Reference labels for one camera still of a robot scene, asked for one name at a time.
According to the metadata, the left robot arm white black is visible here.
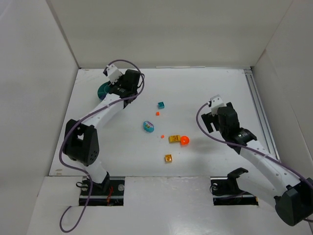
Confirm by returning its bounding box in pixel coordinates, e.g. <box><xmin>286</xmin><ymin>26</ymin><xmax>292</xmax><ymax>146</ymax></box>
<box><xmin>60</xmin><ymin>67</ymin><xmax>144</xmax><ymax>192</ymax></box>

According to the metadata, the yellow lego brick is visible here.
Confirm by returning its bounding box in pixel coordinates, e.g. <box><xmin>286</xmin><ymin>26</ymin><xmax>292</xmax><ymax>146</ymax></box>
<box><xmin>168</xmin><ymin>135</ymin><xmax>181</xmax><ymax>143</ymax></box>

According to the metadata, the aluminium rail at table edge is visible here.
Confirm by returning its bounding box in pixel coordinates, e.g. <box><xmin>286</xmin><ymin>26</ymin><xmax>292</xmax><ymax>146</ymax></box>
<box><xmin>244</xmin><ymin>69</ymin><xmax>280</xmax><ymax>161</ymax></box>

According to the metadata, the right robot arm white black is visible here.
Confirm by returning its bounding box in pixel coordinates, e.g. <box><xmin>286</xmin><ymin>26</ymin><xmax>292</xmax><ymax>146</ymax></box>
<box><xmin>196</xmin><ymin>99</ymin><xmax>313</xmax><ymax>226</ymax></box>

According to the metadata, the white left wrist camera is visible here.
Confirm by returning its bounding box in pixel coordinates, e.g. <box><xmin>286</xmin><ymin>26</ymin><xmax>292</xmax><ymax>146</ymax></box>
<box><xmin>104</xmin><ymin>64</ymin><xmax>123</xmax><ymax>85</ymax></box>

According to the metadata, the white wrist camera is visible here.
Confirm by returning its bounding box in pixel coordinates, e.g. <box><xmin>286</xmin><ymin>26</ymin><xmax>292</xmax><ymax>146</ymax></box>
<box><xmin>209</xmin><ymin>95</ymin><xmax>225</xmax><ymax>116</ymax></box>
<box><xmin>104</xmin><ymin>64</ymin><xmax>123</xmax><ymax>85</ymax></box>

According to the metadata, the teal round divided container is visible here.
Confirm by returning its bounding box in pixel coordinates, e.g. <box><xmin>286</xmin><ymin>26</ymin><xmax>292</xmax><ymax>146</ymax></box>
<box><xmin>97</xmin><ymin>81</ymin><xmax>111</xmax><ymax>101</ymax></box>

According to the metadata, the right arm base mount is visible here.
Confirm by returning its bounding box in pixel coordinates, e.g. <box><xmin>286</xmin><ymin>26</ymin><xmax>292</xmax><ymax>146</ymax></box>
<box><xmin>209</xmin><ymin>167</ymin><xmax>259</xmax><ymax>206</ymax></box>

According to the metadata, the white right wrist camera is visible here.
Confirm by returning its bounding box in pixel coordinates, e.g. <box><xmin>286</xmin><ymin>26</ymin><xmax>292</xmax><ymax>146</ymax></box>
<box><xmin>209</xmin><ymin>95</ymin><xmax>225</xmax><ymax>116</ymax></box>

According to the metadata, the teal egg-shaped lego piece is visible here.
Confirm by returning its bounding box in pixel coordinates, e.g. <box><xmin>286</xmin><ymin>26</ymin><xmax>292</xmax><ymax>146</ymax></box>
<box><xmin>143</xmin><ymin>121</ymin><xmax>155</xmax><ymax>133</ymax></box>

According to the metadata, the yellow-orange square lego brick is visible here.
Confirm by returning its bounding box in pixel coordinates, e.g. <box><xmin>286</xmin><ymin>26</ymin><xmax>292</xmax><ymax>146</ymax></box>
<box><xmin>164</xmin><ymin>154</ymin><xmax>173</xmax><ymax>164</ymax></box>

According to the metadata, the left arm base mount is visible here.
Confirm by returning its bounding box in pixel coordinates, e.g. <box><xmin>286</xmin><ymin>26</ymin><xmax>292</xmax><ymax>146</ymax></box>
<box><xmin>76</xmin><ymin>177</ymin><xmax>125</xmax><ymax>206</ymax></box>

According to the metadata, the teal square lego brick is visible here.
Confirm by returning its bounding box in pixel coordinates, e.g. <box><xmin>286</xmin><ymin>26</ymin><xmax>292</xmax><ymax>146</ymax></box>
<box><xmin>157</xmin><ymin>102</ymin><xmax>165</xmax><ymax>109</ymax></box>

